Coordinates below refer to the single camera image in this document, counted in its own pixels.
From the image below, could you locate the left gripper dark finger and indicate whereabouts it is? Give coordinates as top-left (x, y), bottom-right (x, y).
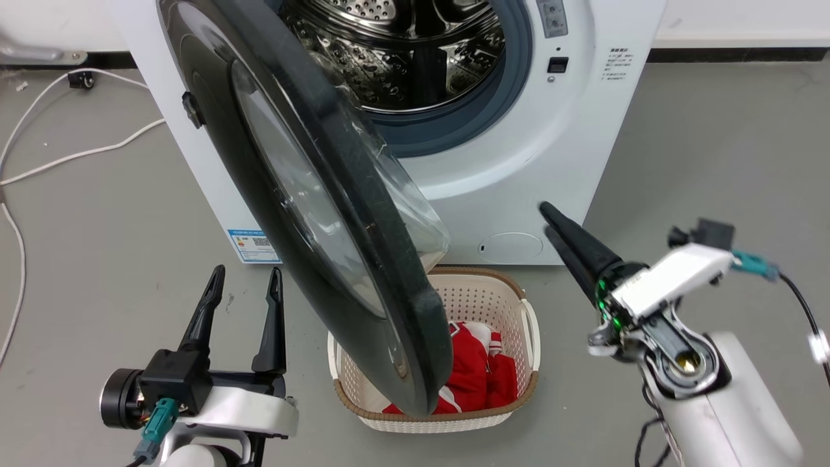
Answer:
top-left (251, 267), bottom-right (288, 376)
top-left (178, 264), bottom-right (226, 355)

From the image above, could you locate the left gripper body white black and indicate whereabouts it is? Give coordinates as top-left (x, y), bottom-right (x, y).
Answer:
top-left (174, 368), bottom-right (300, 439)

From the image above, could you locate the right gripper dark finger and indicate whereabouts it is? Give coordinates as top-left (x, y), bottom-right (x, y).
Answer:
top-left (543, 225), bottom-right (602, 307)
top-left (539, 201), bottom-right (624, 281)

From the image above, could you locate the right gripper body white green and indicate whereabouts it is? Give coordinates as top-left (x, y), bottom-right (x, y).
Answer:
top-left (586, 244), bottom-right (737, 361)

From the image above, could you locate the dark round washing machine door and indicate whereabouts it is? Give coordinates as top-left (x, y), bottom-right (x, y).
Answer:
top-left (158, 0), bottom-right (455, 418)

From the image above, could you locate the white front-load washing machine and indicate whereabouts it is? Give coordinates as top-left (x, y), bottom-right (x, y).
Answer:
top-left (107, 0), bottom-right (669, 267)

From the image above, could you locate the grey-blue rubber door gasket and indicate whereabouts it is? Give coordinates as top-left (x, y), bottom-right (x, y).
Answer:
top-left (361, 0), bottom-right (534, 159)

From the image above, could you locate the black door hinge clip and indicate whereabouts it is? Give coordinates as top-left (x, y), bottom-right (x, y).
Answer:
top-left (181, 91), bottom-right (207, 129)

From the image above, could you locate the oval washer filter cover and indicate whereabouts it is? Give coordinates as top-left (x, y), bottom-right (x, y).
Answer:
top-left (478, 232), bottom-right (545, 265)

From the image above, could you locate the blue energy label sticker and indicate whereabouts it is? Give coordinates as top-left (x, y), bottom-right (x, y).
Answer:
top-left (226, 228), bottom-right (283, 265)

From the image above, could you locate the white plastic laundry basket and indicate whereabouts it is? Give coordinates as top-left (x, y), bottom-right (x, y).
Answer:
top-left (327, 265), bottom-right (541, 434)

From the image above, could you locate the red and white garment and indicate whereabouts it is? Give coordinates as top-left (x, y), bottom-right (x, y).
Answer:
top-left (382, 321), bottom-right (519, 416)

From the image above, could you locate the grey washer hinge plate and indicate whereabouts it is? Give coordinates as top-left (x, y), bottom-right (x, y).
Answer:
top-left (536, 0), bottom-right (569, 39)

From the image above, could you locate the stainless steel washer drum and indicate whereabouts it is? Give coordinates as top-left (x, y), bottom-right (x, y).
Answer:
top-left (279, 0), bottom-right (507, 115)

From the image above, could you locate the right camera cable teal plug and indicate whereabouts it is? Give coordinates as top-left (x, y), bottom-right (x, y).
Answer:
top-left (731, 250), bottom-right (830, 389)

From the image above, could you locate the camera cable teal plug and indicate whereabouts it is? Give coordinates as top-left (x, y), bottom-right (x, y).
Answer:
top-left (731, 250), bottom-right (830, 389)
top-left (123, 397), bottom-right (181, 467)

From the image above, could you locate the left camera cable teal plug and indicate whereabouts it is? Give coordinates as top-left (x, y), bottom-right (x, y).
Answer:
top-left (123, 397), bottom-right (181, 467)

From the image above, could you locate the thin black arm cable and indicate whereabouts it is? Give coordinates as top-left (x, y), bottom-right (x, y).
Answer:
top-left (633, 383), bottom-right (678, 467)

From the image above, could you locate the white floor cable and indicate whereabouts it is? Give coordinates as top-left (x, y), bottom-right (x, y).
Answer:
top-left (0, 118), bottom-right (167, 187)
top-left (0, 201), bottom-right (27, 368)
top-left (0, 67), bottom-right (151, 171)

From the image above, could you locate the grey metal floor bracket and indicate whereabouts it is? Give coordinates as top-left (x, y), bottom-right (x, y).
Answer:
top-left (0, 34), bottom-right (88, 67)

